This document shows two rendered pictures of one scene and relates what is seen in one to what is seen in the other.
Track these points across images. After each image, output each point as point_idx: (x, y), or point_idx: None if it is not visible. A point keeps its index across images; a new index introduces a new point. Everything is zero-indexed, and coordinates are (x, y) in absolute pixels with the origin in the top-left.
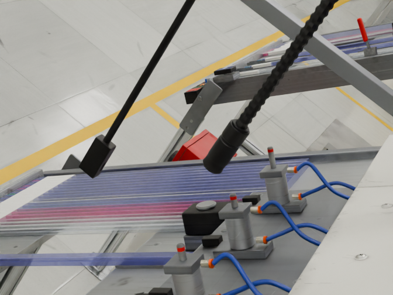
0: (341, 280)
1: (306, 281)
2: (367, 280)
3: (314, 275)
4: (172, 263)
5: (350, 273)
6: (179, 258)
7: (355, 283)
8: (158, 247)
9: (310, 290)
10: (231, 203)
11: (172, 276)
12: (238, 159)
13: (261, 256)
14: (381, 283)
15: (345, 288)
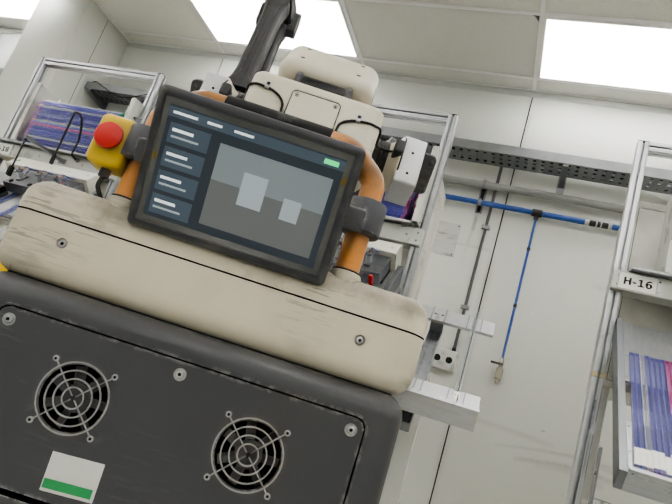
0: (375, 244)
1: (373, 247)
2: (376, 242)
3: (371, 246)
4: (371, 253)
5: (372, 243)
6: (369, 252)
7: (377, 243)
8: None
9: (377, 247)
10: (341, 245)
11: (370, 256)
12: None
13: None
14: (378, 241)
15: (378, 244)
